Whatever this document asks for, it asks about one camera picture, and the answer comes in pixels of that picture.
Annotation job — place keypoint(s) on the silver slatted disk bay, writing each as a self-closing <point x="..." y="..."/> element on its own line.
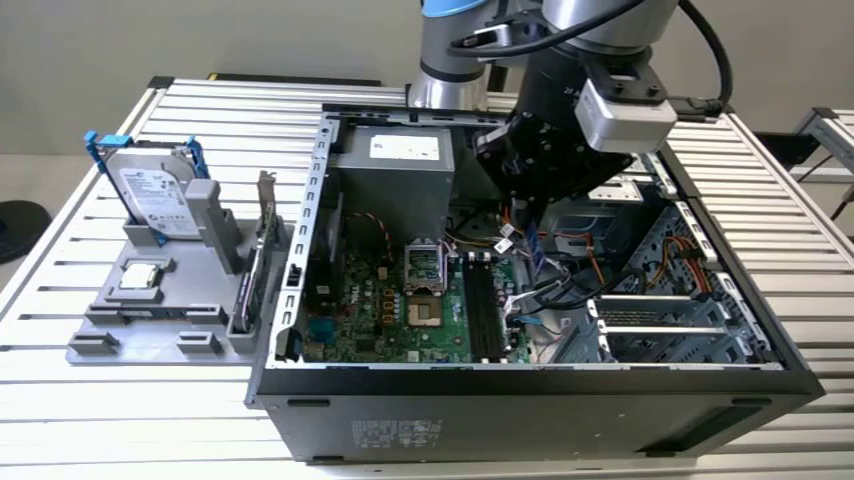
<point x="667" y="305"/>

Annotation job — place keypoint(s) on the grey power supply unit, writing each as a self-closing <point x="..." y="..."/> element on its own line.
<point x="394" y="190"/>

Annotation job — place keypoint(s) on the black RAM slot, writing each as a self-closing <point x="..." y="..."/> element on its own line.
<point x="481" y="305"/>
<point x="487" y="305"/>
<point x="473" y="305"/>
<point x="495" y="305"/>

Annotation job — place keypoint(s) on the grey parts rack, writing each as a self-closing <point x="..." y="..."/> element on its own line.
<point x="187" y="280"/>

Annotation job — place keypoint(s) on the black PC case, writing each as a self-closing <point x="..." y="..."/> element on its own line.
<point x="467" y="425"/>

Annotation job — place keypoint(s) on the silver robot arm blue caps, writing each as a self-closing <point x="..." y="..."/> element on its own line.
<point x="447" y="50"/>

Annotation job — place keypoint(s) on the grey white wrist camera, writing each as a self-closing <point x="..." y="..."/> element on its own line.
<point x="621" y="125"/>

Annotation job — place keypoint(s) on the silver CPU chip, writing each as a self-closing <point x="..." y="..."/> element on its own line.
<point x="140" y="276"/>

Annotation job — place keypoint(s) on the hard disk in blue carrier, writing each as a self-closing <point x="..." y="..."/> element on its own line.
<point x="147" y="190"/>

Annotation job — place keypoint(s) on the black round object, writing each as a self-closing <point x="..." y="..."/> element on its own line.
<point x="20" y="225"/>

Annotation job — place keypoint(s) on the black flat bar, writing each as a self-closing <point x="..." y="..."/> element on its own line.
<point x="294" y="78"/>

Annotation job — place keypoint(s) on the green motherboard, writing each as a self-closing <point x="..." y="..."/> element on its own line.
<point x="374" y="345"/>

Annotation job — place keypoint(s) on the metal slat side table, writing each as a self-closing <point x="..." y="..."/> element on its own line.
<point x="828" y="125"/>

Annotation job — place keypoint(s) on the graphics card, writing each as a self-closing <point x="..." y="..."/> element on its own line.
<point x="250" y="300"/>

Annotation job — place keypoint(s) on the CPU socket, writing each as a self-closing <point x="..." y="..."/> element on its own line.
<point x="427" y="312"/>

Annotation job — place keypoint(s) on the metal disk bay cage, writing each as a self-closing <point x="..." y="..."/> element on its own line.
<point x="614" y="192"/>

